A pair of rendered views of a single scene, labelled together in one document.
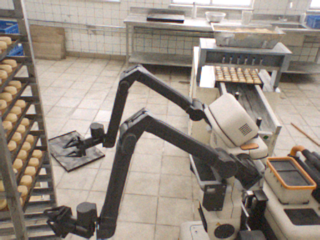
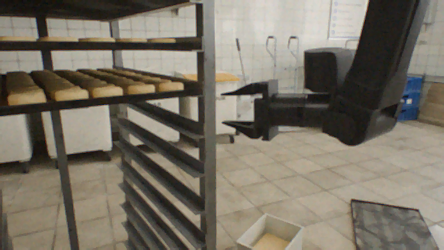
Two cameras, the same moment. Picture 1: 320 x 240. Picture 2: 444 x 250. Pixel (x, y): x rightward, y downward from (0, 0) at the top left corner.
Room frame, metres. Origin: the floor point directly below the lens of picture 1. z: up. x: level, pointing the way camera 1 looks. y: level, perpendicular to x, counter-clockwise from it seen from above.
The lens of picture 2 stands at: (0.97, -0.01, 1.05)
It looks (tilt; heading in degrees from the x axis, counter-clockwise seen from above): 15 degrees down; 63
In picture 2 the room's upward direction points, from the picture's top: straight up
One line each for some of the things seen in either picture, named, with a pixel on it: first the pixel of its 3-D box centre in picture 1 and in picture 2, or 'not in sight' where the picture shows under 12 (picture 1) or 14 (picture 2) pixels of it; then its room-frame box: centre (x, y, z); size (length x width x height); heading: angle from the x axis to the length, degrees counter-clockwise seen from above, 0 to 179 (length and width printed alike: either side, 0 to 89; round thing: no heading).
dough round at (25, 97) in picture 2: (20, 191); (27, 101); (0.91, 0.55, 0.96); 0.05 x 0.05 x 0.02
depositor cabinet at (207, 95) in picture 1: (222, 101); not in sight; (3.04, -0.70, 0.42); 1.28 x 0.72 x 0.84; 177
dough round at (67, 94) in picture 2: (25, 180); (72, 96); (0.97, 0.56, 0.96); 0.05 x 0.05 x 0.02
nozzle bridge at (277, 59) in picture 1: (239, 64); not in sight; (2.57, -0.67, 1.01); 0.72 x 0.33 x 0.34; 87
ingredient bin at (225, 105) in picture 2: not in sight; (206, 106); (2.29, 3.00, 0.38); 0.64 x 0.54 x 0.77; 85
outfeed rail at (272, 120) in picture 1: (249, 75); not in sight; (2.67, -0.82, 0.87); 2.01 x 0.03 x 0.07; 177
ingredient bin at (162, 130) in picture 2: not in sight; (148, 112); (1.64, 3.02, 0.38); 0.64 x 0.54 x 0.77; 87
